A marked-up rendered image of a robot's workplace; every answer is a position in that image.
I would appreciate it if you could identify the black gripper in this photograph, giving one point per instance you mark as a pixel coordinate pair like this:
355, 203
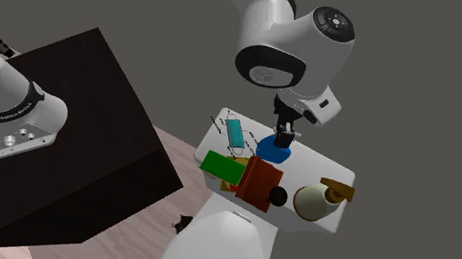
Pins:
283, 110

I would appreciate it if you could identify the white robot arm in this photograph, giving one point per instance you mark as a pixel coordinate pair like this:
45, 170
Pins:
279, 32

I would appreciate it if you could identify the blue round dish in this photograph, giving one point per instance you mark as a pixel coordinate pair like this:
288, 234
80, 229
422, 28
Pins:
272, 152

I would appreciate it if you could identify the white toilet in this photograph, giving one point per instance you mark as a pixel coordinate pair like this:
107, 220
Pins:
311, 166

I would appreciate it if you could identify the teal face mask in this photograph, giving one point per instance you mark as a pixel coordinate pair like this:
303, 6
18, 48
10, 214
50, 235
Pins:
236, 133

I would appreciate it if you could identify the red-brown box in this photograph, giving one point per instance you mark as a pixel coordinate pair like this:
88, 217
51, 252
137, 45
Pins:
257, 181

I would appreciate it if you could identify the black round knob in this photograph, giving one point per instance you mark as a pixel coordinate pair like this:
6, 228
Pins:
278, 196

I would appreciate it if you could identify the green box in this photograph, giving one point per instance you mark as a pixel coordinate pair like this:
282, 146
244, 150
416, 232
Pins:
222, 167

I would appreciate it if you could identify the cream soap dispenser brown pump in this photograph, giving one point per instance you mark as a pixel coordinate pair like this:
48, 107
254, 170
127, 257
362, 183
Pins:
315, 200

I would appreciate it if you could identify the yellow flat box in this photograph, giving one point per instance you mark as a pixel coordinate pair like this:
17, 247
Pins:
228, 186

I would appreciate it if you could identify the small black floor object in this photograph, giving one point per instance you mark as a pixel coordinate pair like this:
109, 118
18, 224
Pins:
183, 223

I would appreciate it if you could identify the dark robot stand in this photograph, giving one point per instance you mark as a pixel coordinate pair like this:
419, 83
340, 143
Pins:
78, 135

